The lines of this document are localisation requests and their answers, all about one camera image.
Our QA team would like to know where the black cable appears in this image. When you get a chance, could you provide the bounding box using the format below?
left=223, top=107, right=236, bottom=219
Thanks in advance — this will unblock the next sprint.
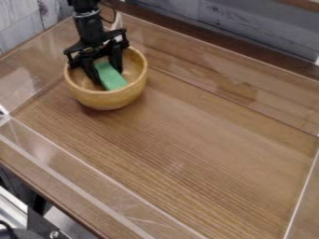
left=0, top=218, right=20, bottom=239

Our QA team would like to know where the clear acrylic barrier tray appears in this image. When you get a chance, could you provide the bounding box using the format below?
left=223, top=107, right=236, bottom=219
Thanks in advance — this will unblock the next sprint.
left=0, top=17, right=319, bottom=239

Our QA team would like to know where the black metal bracket with bolt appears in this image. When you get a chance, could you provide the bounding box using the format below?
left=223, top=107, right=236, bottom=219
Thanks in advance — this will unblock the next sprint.
left=26, top=208, right=70, bottom=239

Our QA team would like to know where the brown wooden bowl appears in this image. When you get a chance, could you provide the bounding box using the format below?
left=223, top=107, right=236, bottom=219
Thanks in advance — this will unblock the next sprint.
left=64, top=47, right=148, bottom=110

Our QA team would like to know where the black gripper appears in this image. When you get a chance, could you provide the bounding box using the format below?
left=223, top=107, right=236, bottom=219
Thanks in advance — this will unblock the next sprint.
left=64, top=0, right=129, bottom=85

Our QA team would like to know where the green rectangular block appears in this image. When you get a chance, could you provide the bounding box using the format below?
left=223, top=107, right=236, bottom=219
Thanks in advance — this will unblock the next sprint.
left=94, top=61, right=128, bottom=91

